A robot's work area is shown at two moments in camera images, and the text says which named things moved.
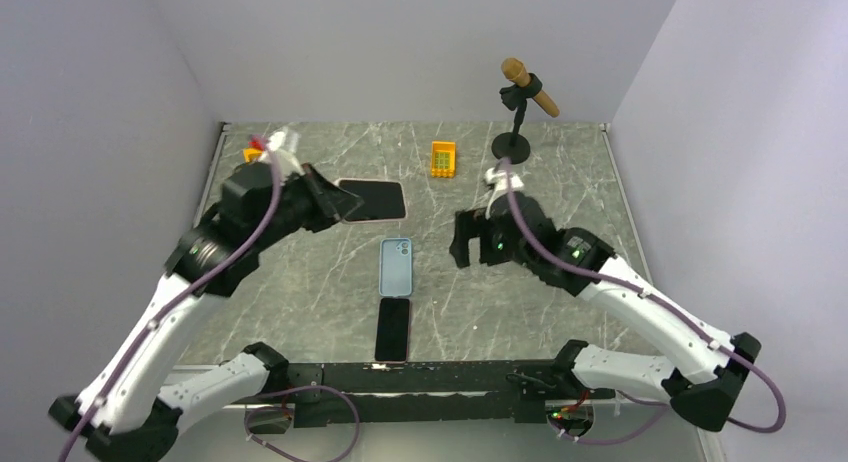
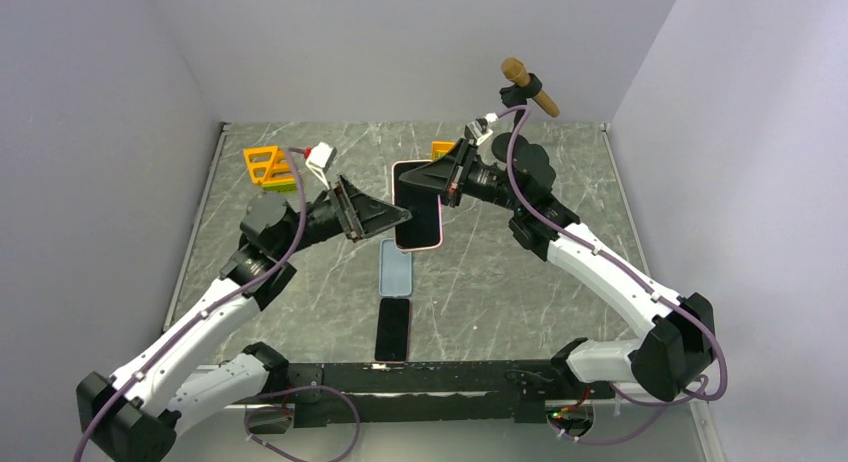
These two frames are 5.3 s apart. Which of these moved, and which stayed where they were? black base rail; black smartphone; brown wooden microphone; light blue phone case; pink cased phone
Moved: pink cased phone
Stayed: black smartphone; brown wooden microphone; light blue phone case; black base rail
